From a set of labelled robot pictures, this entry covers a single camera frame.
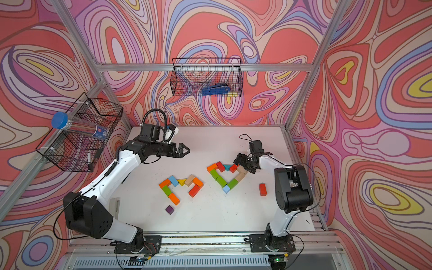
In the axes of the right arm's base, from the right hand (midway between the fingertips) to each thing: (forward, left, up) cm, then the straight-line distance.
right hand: (240, 167), depth 96 cm
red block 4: (-13, +26, -1) cm, 29 cm away
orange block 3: (-17, +36, -1) cm, 40 cm away
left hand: (-1, +29, +20) cm, 35 cm away
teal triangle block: (+1, +8, 0) cm, 8 cm away
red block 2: (0, +4, 0) cm, 4 cm away
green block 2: (-7, +11, -2) cm, 14 cm away
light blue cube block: (-12, +9, -1) cm, 15 cm away
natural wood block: (-3, -1, 0) cm, 3 cm away
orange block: (+2, +16, -1) cm, 16 cm away
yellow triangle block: (-8, +33, 0) cm, 34 cm away
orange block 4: (-8, +25, -1) cm, 26 cm away
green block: (-2, +15, -2) cm, 15 cm away
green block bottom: (-11, +41, -2) cm, 43 cm away
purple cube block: (-22, +38, -1) cm, 44 cm away
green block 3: (-8, +5, -3) cm, 10 cm away
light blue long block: (-7, +38, 0) cm, 38 cm away
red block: (+1, +11, 0) cm, 11 cm away
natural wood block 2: (-6, +1, -2) cm, 7 cm away
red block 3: (-13, -11, -3) cm, 17 cm away
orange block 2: (-8, +41, 0) cm, 42 cm away
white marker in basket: (-9, +69, +24) cm, 73 cm away
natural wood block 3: (-7, +29, 0) cm, 30 cm away
